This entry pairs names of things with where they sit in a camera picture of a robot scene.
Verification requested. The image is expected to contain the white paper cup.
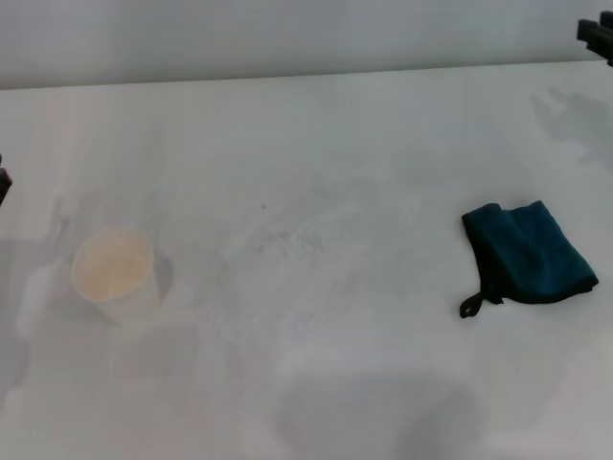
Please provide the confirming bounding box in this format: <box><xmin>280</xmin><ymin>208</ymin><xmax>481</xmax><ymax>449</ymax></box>
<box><xmin>70</xmin><ymin>226</ymin><xmax>174</xmax><ymax>328</ymax></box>

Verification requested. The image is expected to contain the blue rag with black trim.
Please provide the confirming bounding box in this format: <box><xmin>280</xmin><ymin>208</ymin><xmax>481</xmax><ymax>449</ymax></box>
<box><xmin>458</xmin><ymin>199</ymin><xmax>601</xmax><ymax>319</ymax></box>

